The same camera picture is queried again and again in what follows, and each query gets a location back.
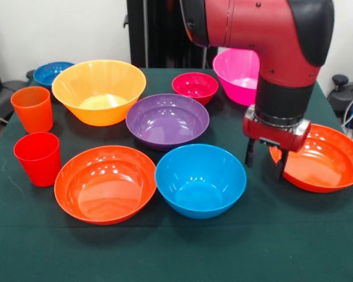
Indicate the light blue bowl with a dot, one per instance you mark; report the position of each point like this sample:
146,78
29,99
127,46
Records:
200,188

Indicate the purple bowl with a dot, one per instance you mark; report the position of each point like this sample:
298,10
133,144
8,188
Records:
167,123

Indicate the small dark blue bowl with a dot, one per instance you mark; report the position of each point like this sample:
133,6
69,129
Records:
47,73

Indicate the large orange bowl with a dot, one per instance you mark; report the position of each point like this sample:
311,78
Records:
100,88

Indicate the large pink bowl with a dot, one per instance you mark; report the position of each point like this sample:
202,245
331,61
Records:
232,73

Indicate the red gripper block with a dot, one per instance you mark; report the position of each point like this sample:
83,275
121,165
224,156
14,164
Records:
276,136

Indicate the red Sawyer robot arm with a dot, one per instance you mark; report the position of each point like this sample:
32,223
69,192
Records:
253,23

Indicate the dark green table cloth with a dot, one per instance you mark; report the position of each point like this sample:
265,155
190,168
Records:
176,249

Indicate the red cup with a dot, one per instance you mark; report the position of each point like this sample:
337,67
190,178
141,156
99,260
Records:
38,164

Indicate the orange-red shallow bowl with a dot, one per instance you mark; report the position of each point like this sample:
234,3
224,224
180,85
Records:
106,191
326,164

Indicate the small crimson bowl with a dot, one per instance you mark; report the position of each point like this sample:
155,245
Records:
194,88

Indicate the orange cup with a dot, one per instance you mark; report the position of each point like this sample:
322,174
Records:
32,114

